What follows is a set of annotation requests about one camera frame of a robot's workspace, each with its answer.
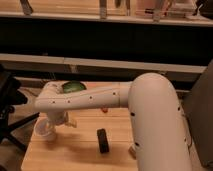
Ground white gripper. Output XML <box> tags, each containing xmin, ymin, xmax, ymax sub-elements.
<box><xmin>47</xmin><ymin>112</ymin><xmax>77</xmax><ymax>128</ymax></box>

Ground white ceramic cup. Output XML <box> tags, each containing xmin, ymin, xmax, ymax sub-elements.
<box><xmin>34</xmin><ymin>119</ymin><xmax>56</xmax><ymax>141</ymax></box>

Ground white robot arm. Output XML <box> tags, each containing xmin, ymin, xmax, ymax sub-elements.
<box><xmin>35</xmin><ymin>73</ymin><xmax>192</xmax><ymax>171</ymax></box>

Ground green round object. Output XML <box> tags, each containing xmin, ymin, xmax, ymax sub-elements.
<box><xmin>62</xmin><ymin>81</ymin><xmax>86</xmax><ymax>93</ymax></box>

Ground small orange object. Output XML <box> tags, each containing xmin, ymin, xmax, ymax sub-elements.
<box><xmin>101</xmin><ymin>108</ymin><xmax>108</xmax><ymax>113</ymax></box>

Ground black cylindrical object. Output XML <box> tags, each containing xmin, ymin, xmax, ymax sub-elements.
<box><xmin>97</xmin><ymin>129</ymin><xmax>109</xmax><ymax>153</ymax></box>

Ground long wooden shelf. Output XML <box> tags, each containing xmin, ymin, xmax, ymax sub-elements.
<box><xmin>0</xmin><ymin>53</ymin><xmax>206</xmax><ymax>74</ymax></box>

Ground grey box at right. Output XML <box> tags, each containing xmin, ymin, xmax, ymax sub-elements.
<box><xmin>183</xmin><ymin>59</ymin><xmax>213</xmax><ymax>170</ymax></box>

